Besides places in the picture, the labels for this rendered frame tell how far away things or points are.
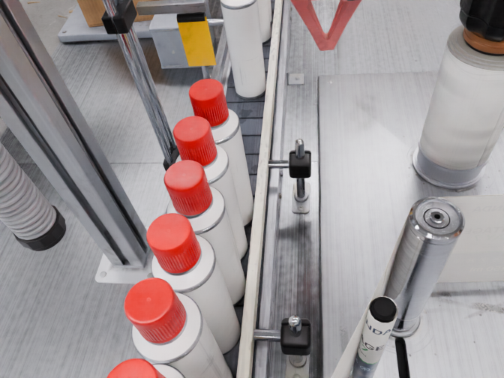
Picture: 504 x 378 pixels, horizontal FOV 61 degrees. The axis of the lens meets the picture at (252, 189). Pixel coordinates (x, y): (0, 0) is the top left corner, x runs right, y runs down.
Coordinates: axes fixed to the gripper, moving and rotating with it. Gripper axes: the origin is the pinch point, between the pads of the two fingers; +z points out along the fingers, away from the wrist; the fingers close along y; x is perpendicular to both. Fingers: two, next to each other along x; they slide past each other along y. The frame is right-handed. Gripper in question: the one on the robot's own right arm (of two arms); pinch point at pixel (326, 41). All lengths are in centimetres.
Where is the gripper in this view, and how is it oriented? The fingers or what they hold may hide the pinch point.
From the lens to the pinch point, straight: 46.2
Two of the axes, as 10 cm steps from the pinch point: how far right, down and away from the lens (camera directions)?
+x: -9.9, 0.3, 1.4
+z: 1.3, 6.3, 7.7
